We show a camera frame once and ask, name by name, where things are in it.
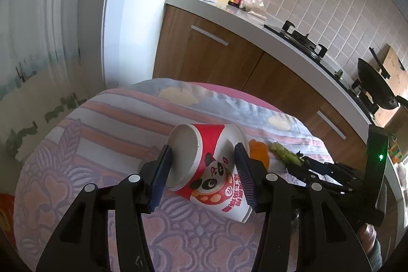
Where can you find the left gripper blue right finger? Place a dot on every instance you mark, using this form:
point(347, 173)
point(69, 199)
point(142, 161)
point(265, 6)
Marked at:
point(252, 175)

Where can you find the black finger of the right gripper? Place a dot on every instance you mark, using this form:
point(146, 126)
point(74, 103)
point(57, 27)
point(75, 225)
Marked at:
point(308, 170)

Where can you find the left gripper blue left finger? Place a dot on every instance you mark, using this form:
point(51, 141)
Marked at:
point(158, 174)

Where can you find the orange peel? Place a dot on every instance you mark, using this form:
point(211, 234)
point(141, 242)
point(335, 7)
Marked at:
point(259, 151)

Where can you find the red panda paper cup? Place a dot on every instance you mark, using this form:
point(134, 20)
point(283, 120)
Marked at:
point(203, 169)

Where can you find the wooden kitchen cabinet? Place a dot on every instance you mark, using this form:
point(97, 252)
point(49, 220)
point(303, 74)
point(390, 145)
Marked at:
point(194, 49)

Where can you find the person's right hand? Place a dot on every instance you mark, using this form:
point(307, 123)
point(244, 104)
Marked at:
point(367, 236)

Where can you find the pink patterned tablecloth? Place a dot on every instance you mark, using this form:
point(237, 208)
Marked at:
point(113, 134)

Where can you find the black wok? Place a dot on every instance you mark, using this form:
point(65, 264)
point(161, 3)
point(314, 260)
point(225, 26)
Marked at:
point(375, 83)

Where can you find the wooden cutting board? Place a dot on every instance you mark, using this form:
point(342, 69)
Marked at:
point(397, 82)

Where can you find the black gas stove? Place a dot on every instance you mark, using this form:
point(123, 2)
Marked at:
point(317, 53)

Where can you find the clear plastic bag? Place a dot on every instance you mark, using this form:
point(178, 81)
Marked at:
point(254, 7)

